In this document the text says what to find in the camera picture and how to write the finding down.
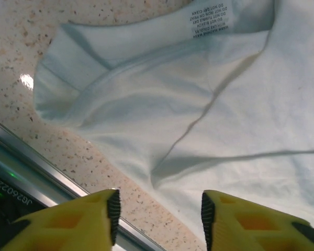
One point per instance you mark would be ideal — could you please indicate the white t-shirt with print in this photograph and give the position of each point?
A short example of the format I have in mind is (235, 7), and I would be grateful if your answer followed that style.
(199, 104)

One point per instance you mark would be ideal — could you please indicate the aluminium table rail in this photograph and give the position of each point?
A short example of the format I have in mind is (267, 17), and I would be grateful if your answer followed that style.
(21, 154)

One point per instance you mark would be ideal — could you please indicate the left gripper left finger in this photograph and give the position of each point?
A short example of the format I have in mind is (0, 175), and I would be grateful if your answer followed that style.
(68, 227)

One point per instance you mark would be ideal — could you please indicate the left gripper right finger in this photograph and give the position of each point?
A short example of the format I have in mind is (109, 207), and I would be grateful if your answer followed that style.
(251, 230)

